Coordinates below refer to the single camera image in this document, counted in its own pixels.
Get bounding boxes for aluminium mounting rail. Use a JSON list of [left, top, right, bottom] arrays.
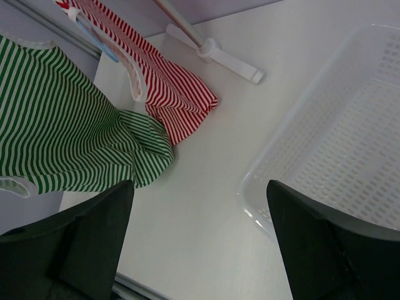
[[112, 272, 163, 299]]

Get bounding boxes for blue wire hanger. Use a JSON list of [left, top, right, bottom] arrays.
[[75, 15, 119, 63]]

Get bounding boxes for white metal clothes rack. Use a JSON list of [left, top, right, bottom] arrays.
[[153, 0, 265, 85]]

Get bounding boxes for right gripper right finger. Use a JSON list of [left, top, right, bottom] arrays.
[[267, 180, 399, 299]]

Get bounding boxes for red striped tank top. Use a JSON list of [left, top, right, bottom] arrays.
[[55, 1, 218, 145]]

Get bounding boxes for white plastic basket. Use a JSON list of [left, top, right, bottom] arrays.
[[236, 24, 399, 241]]

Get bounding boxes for left aluminium frame post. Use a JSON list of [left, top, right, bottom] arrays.
[[4, 1, 101, 59]]

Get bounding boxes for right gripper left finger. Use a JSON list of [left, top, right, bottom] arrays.
[[1, 181, 134, 299]]

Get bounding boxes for green striped tank top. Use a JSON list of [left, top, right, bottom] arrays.
[[1, 36, 174, 198]]

